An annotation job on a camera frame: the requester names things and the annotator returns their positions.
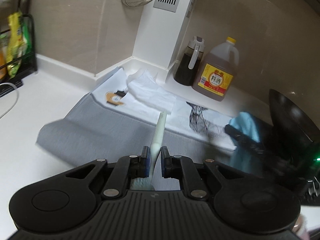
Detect blue wrapper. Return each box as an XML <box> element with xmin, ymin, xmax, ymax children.
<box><xmin>225</xmin><ymin>112</ymin><xmax>262</xmax><ymax>176</ymax></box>

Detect black wok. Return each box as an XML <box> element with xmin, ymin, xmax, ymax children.
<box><xmin>268</xmin><ymin>89</ymin><xmax>319</xmax><ymax>179</ymax></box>

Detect grey dish mat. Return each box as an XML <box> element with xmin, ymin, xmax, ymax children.
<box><xmin>36</xmin><ymin>89</ymin><xmax>238</xmax><ymax>181</ymax></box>

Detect black gas stove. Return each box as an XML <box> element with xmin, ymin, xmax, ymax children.
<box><xmin>299</xmin><ymin>176</ymin><xmax>320</xmax><ymax>207</ymax></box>

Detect white paper towel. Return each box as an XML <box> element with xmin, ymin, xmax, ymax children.
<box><xmin>126</xmin><ymin>69</ymin><xmax>176</xmax><ymax>114</ymax></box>

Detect cooking wine jug yellow label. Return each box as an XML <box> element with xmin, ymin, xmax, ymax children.
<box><xmin>191</xmin><ymin>37</ymin><xmax>239</xmax><ymax>101</ymax></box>

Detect dark soy sauce dispenser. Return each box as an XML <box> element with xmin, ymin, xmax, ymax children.
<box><xmin>174</xmin><ymin>36</ymin><xmax>205</xmax><ymax>86</ymax></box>

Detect yellow green snack bag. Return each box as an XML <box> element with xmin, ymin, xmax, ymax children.
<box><xmin>6</xmin><ymin>11</ymin><xmax>32</xmax><ymax>78</ymax></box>

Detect white charging cable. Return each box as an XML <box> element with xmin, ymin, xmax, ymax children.
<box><xmin>0</xmin><ymin>81</ymin><xmax>20</xmax><ymax>119</ymax></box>

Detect black wire spice rack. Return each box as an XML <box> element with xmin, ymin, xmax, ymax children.
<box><xmin>1</xmin><ymin>0</ymin><xmax>38</xmax><ymax>96</ymax></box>

